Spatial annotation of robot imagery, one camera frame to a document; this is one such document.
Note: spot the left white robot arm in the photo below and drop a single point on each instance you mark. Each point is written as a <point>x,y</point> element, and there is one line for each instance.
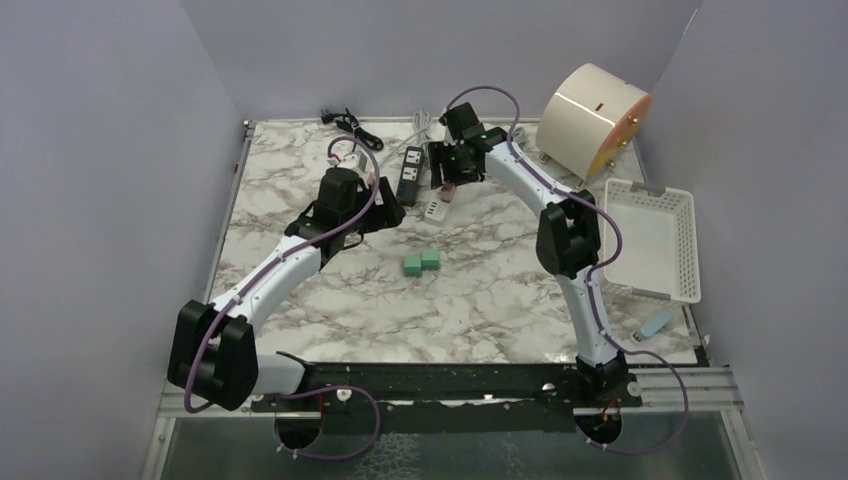
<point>214,354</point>

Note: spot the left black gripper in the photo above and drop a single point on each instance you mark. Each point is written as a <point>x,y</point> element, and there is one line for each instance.
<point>388,214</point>

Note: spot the white power strip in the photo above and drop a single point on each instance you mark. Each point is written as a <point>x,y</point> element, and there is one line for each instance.
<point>435,212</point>

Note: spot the black power strip middle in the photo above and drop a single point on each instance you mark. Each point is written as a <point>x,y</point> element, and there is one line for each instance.
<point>408,183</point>

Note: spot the white plastic basket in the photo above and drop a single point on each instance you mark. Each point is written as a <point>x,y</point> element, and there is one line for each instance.
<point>659,259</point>

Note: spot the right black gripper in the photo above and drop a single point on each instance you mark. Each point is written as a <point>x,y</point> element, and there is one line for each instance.
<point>437,153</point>

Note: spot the light blue small device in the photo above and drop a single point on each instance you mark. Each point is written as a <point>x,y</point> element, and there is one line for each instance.
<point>652,326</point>

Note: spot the beige cylindrical container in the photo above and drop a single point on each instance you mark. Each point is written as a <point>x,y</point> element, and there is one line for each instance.
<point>591,117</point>

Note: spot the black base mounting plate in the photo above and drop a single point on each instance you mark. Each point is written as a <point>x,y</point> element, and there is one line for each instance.
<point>349,399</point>

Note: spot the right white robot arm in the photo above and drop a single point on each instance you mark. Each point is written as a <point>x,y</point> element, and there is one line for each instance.
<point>568,238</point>

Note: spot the pink plug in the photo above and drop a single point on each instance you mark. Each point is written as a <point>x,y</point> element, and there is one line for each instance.
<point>446,193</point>

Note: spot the green plug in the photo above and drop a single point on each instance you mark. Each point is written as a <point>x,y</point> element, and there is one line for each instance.
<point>412,266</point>
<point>430,259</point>

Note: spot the aluminium rail frame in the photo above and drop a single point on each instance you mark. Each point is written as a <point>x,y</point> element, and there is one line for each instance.
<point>689,426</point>

